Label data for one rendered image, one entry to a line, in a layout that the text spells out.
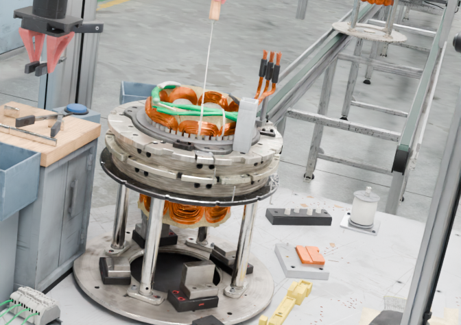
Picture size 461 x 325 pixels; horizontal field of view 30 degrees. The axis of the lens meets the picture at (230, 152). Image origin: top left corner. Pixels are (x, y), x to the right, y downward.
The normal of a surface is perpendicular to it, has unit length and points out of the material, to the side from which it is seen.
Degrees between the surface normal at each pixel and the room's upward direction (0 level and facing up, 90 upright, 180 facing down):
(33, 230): 90
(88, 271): 0
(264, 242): 0
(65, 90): 90
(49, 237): 90
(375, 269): 0
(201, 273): 90
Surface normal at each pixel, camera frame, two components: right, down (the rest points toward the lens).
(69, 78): 0.59, 0.36
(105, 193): 0.15, -0.93
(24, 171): 0.94, 0.24
